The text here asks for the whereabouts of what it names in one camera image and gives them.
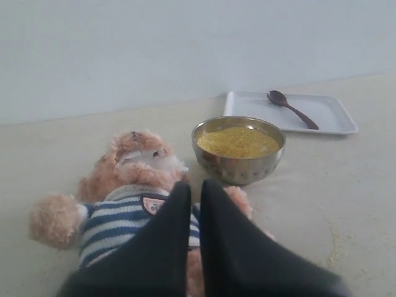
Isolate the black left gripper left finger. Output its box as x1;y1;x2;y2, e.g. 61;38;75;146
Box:
58;182;192;296

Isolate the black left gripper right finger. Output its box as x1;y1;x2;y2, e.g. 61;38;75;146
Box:
199;179;352;297

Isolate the plush bear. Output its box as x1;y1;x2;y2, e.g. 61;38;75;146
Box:
27;130;276;297

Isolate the steel bowl of millet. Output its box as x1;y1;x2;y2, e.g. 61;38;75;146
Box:
191;116;286;186

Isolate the white rectangular tray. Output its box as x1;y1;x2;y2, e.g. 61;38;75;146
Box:
223;91;358;135

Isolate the dark red wooden spoon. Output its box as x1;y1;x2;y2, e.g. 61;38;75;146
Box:
267;90;319;130

